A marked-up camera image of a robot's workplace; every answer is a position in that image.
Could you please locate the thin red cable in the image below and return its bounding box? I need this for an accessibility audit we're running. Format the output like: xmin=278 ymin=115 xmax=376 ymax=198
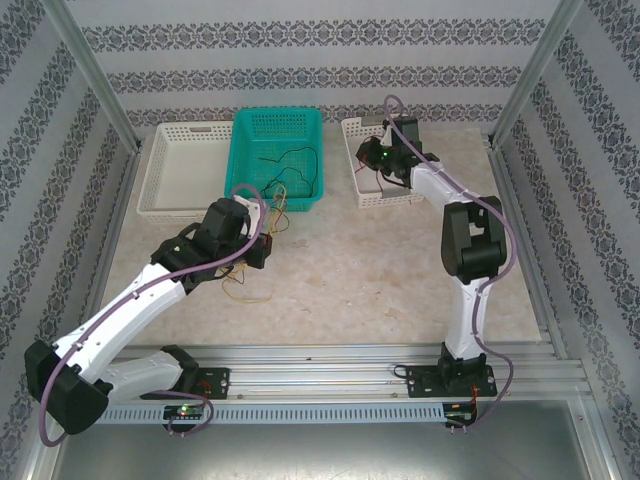
xmin=353 ymin=135 xmax=387 ymax=177

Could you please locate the thin orange cable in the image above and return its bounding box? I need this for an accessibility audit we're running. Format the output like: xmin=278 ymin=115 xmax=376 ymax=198
xmin=221 ymin=259 xmax=276 ymax=305

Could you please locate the bundle of coloured wires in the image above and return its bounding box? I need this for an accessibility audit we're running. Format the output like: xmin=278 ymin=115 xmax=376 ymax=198
xmin=264 ymin=183 xmax=294 ymax=236

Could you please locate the small white plastic basket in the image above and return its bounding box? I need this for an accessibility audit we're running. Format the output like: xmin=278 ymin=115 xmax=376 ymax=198
xmin=340 ymin=113 xmax=434 ymax=210

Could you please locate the large white plastic basket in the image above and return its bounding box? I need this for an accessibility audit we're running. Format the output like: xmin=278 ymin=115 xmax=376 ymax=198
xmin=137 ymin=121 xmax=236 ymax=225

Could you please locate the teal plastic basket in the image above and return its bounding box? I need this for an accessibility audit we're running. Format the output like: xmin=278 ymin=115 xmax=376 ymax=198
xmin=224 ymin=108 xmax=327 ymax=216

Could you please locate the grey metal sheet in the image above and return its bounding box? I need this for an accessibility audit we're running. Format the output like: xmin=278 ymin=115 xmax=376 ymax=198
xmin=27 ymin=399 xmax=619 ymax=480

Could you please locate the aluminium side rail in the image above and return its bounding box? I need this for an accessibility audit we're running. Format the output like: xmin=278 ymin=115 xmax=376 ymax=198
xmin=487 ymin=144 xmax=571 ymax=361
xmin=67 ymin=149 xmax=142 ymax=366

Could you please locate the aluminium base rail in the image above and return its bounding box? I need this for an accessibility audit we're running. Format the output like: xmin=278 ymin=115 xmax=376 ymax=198
xmin=47 ymin=343 xmax=589 ymax=404

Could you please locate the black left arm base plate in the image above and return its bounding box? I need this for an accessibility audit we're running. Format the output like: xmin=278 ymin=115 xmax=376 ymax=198
xmin=139 ymin=366 xmax=232 ymax=401

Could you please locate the aluminium frame post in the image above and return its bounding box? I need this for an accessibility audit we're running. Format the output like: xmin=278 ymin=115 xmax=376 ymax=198
xmin=488 ymin=0 xmax=585 ymax=149
xmin=42 ymin=0 xmax=146 ymax=154

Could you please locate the slotted grey cable duct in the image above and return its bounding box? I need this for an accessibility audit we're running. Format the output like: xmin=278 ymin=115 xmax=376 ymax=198
xmin=67 ymin=402 xmax=447 ymax=426

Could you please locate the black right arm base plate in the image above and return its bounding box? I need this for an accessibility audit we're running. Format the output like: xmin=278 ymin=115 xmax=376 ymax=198
xmin=403 ymin=363 xmax=497 ymax=400

